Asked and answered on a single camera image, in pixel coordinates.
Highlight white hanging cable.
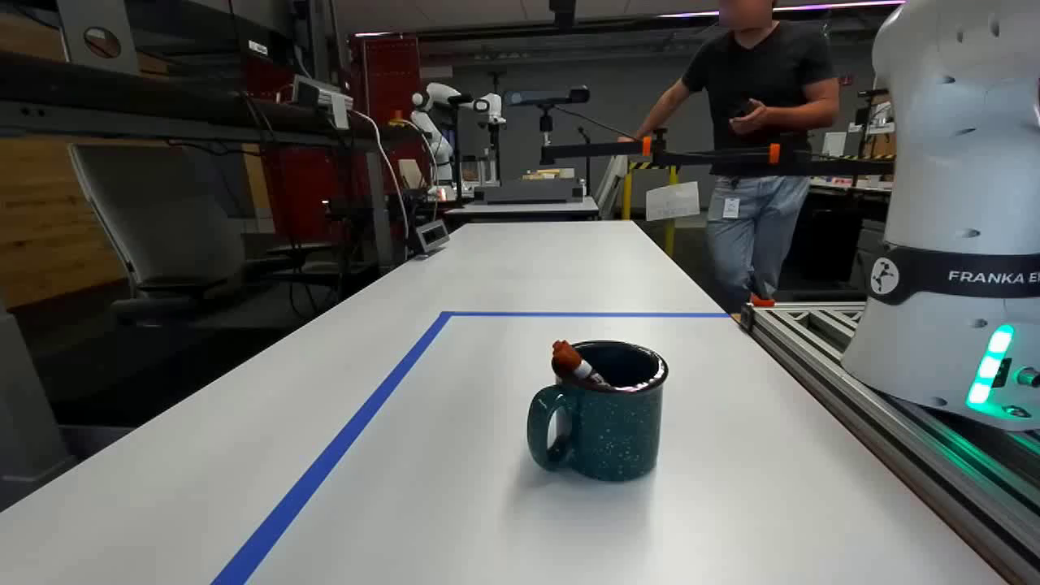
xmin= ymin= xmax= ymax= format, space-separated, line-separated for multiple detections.
xmin=349 ymin=104 xmax=423 ymax=253

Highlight black metal shelf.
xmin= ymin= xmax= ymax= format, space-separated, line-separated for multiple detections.
xmin=0 ymin=50 xmax=365 ymax=153

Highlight blue tape line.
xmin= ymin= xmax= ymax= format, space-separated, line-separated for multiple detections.
xmin=208 ymin=309 xmax=730 ymax=585

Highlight red metal cabinet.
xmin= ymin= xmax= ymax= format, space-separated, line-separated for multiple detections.
xmin=245 ymin=28 xmax=425 ymax=247

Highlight person in black t-shirt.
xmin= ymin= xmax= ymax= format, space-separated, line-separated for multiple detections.
xmin=629 ymin=0 xmax=845 ymax=313

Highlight small grey tabletop device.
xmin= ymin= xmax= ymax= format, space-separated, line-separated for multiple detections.
xmin=414 ymin=219 xmax=454 ymax=256

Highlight white box on shelf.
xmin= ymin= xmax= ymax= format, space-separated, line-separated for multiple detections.
xmin=290 ymin=74 xmax=359 ymax=134

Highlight dark green speckled mug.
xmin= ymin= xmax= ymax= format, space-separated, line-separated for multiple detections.
xmin=523 ymin=339 xmax=673 ymax=484

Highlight white paper sign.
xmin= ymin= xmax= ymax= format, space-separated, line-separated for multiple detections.
xmin=644 ymin=180 xmax=706 ymax=226

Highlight red dry-erase marker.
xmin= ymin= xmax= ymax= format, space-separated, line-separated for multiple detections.
xmin=549 ymin=339 xmax=618 ymax=393

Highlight aluminium rail mounting frame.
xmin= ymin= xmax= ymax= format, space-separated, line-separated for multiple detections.
xmin=737 ymin=300 xmax=1040 ymax=585

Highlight black boom pole orange clamps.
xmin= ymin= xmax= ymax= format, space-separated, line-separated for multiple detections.
xmin=537 ymin=126 xmax=897 ymax=182

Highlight grey chair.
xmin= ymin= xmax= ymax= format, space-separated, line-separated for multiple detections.
xmin=64 ymin=141 xmax=254 ymax=327

